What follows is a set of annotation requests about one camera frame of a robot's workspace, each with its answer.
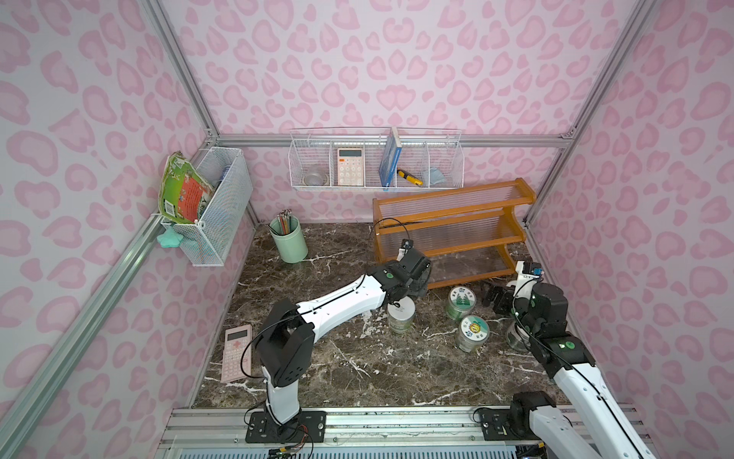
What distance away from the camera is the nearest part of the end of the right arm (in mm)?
689

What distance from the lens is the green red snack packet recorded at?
2.22 feet

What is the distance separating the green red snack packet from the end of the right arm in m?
0.74
